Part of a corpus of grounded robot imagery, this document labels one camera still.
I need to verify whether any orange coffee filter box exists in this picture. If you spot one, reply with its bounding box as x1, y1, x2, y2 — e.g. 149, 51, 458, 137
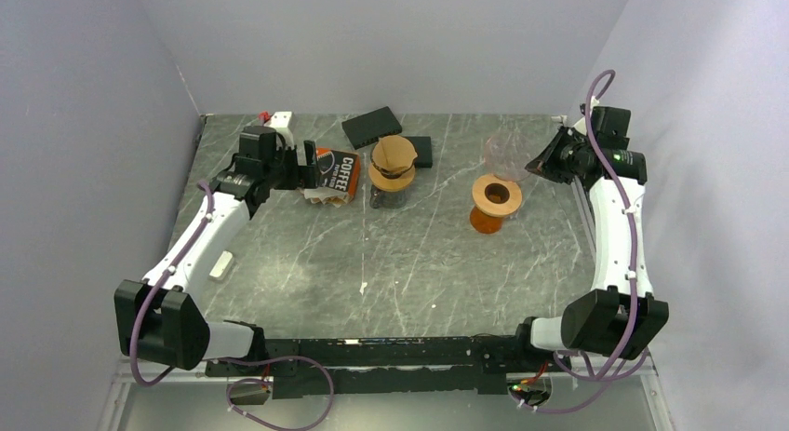
302, 147, 361, 207

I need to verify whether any white small block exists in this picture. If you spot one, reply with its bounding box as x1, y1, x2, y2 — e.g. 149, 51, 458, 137
208, 250, 234, 281

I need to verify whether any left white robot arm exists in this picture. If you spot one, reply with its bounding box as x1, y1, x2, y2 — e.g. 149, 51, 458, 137
114, 126, 320, 376

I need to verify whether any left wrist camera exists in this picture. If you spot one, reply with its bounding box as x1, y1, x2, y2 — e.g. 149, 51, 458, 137
258, 111, 295, 148

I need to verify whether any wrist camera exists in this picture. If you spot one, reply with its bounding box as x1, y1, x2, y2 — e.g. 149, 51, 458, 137
258, 111, 295, 148
568, 102, 587, 136

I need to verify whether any black box front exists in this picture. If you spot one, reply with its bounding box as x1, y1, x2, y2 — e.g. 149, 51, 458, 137
407, 136, 434, 168

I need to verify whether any black box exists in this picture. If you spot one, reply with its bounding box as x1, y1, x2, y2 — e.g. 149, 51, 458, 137
341, 106, 403, 150
407, 136, 434, 168

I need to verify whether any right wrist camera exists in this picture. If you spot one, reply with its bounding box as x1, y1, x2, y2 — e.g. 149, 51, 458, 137
568, 102, 587, 136

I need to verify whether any orange glass cup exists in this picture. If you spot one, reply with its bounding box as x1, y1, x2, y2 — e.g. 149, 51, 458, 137
469, 207, 504, 235

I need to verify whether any pink dripper with wooden ring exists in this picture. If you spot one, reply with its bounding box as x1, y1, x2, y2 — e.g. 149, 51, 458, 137
483, 131, 532, 182

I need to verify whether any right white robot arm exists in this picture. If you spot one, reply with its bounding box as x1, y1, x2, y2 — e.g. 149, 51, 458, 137
512, 106, 669, 370

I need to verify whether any clear glass ribbed dripper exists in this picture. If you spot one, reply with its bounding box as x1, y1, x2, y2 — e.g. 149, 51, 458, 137
370, 161, 414, 180

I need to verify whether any brown paper coffee filter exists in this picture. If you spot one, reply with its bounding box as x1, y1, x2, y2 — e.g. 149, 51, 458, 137
371, 135, 417, 170

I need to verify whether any black box rear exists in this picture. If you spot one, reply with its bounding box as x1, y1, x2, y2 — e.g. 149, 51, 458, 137
341, 106, 403, 150

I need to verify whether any grey glass carafe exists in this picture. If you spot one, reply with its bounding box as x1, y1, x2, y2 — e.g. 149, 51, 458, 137
369, 186, 408, 209

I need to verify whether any black base frame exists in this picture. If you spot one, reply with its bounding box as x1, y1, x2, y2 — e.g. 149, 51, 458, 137
205, 326, 555, 399

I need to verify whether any wooden dripper ring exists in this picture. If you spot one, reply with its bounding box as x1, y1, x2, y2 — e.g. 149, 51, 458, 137
472, 173, 524, 219
368, 166, 417, 194

